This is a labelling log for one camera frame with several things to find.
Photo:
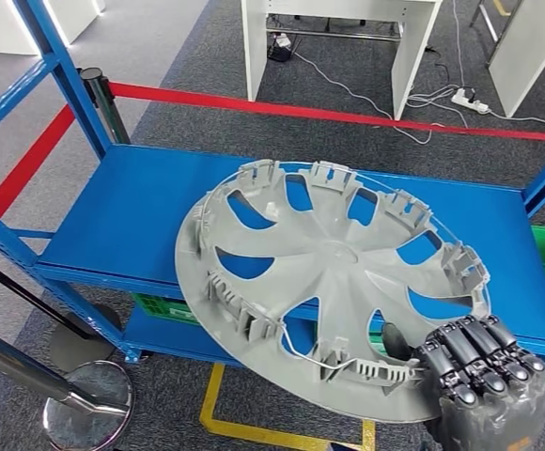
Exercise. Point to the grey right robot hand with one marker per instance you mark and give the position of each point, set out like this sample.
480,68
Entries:
488,404

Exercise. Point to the grey plastic wheel hubcap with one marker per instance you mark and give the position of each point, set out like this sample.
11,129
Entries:
338,267

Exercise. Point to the blue metal shelf rack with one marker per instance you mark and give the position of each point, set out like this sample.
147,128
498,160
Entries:
136,205

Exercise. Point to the white power strip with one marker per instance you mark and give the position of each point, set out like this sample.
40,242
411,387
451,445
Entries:
469,101

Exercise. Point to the white board panel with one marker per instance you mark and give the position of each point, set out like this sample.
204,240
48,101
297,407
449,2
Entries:
526,50

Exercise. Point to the red barrier belt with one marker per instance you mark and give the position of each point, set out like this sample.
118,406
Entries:
28,165
300,112

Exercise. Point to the black device with white plug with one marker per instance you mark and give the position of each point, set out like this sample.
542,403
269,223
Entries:
279,48

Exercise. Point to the chrome stanchion with round base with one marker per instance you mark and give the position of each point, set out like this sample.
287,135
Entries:
89,404

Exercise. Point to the white lit display block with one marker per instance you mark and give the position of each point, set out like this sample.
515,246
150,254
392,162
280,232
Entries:
0,25

